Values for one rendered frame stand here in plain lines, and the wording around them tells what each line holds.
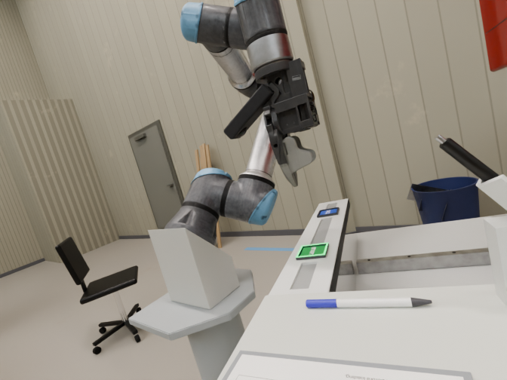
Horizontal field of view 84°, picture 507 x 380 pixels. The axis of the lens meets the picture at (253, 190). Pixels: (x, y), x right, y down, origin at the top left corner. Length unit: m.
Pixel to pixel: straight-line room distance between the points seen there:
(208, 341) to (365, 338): 0.58
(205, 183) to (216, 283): 0.28
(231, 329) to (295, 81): 0.65
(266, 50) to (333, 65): 2.72
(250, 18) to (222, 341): 0.75
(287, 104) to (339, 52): 2.73
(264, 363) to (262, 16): 0.48
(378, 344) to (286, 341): 0.09
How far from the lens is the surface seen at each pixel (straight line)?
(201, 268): 0.75
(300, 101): 0.48
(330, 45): 3.26
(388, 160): 3.08
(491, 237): 0.36
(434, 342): 0.33
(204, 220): 0.78
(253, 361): 0.34
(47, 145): 7.74
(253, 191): 0.80
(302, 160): 0.50
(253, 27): 0.52
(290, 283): 0.47
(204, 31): 0.66
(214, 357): 0.88
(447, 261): 0.76
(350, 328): 0.35
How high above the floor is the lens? 1.17
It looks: 7 degrees down
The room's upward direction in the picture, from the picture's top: 15 degrees counter-clockwise
